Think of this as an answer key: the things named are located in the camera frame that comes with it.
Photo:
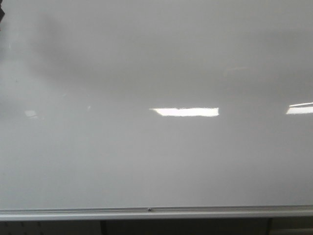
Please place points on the aluminium whiteboard marker tray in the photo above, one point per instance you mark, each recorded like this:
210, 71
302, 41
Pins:
155, 213

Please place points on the white black whiteboard marker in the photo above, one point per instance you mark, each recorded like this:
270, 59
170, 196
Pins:
2, 13

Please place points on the large white whiteboard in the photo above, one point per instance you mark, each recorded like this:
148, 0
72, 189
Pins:
155, 103

